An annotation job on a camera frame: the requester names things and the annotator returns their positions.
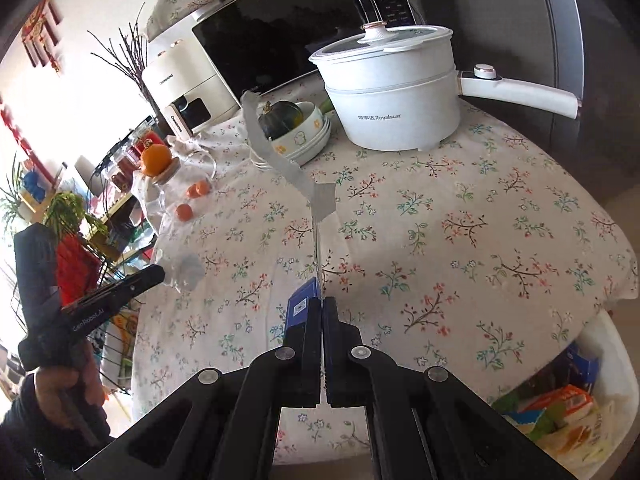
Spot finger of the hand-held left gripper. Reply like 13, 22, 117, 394
59, 265, 167, 311

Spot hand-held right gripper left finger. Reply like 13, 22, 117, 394
117, 298, 323, 480

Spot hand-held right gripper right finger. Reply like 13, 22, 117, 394
323, 297, 576, 480

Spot clear plastic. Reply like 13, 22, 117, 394
157, 252, 207, 295

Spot grey plastic wrapper strip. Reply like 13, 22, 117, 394
241, 91, 337, 346

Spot green snack bag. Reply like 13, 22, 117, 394
492, 390, 561, 441

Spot red and white carton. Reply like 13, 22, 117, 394
517, 384, 596, 428

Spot blue carton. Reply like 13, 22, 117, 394
550, 342, 601, 396

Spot white bin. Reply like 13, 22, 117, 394
487, 307, 632, 480

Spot person's left hand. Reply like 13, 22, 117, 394
32, 345, 108, 433

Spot red net decoration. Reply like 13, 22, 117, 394
55, 235, 101, 306

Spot green plant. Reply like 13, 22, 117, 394
42, 190, 108, 246

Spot glass jar with cork lid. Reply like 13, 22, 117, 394
132, 157, 217, 241

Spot blue toy figure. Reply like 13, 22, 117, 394
22, 160, 51, 206

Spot glass jar with red contents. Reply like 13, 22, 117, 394
112, 152, 143, 196
131, 127, 166, 161

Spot large orange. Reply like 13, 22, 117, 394
140, 143, 173, 177

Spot floral tablecloth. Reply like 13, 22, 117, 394
130, 80, 633, 453

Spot dried bare branches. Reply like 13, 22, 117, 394
87, 2, 151, 106

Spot white air fryer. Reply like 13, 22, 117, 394
141, 40, 241, 138

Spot white printed bowl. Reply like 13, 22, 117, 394
257, 101, 328, 160

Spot white electric pot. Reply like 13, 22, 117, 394
308, 21, 583, 152

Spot red hanging ornament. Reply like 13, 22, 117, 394
20, 0, 66, 76

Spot black microwave oven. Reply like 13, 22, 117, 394
191, 0, 426, 106

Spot grey refrigerator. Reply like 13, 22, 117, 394
530, 0, 640, 201

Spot black wire rack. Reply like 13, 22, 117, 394
75, 115, 166, 396

